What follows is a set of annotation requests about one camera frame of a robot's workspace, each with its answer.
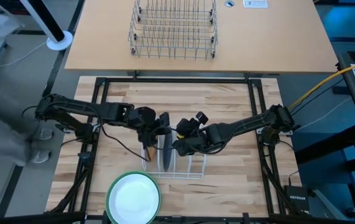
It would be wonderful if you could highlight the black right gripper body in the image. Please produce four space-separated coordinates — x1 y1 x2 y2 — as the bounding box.
172 123 216 157

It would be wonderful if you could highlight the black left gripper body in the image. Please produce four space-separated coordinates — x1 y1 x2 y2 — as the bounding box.
132 106 161 139

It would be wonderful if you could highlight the blue glass plate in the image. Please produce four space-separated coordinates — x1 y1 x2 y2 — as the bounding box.
162 128 174 172

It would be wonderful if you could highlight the white plate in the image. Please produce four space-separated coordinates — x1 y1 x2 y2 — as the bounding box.
108 173 160 224

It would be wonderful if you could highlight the grey metal mounting plate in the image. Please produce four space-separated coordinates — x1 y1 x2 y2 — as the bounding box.
256 126 293 136

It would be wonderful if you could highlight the green plate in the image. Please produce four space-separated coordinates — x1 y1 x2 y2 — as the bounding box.
106 170 163 224

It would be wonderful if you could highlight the light wooden desk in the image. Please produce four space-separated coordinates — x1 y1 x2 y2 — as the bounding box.
64 0 339 74

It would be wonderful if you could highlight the white power strip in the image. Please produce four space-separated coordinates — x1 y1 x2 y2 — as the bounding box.
242 0 269 9

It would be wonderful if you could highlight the black and white pole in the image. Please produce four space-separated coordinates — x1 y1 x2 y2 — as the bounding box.
20 0 74 52

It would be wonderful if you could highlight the person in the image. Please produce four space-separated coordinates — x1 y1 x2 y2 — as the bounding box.
0 77 54 167

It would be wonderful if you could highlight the dark crate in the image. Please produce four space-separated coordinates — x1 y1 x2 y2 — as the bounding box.
0 0 31 16

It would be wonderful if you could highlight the white wire dish rack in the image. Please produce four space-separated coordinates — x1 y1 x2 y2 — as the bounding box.
141 129 208 180

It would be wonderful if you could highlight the black aluminium table frame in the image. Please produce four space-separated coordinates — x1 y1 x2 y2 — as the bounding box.
45 76 309 224

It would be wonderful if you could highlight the grey wire dishwasher basket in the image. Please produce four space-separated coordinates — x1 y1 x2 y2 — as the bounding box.
127 0 219 61

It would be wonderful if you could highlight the black Netgear switch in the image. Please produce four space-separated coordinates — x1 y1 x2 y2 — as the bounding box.
284 185 311 213

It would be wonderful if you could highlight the yellow cable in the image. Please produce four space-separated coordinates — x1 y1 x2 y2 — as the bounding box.
285 57 355 113

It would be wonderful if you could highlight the white floor cable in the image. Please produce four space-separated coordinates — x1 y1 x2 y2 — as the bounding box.
0 40 49 72

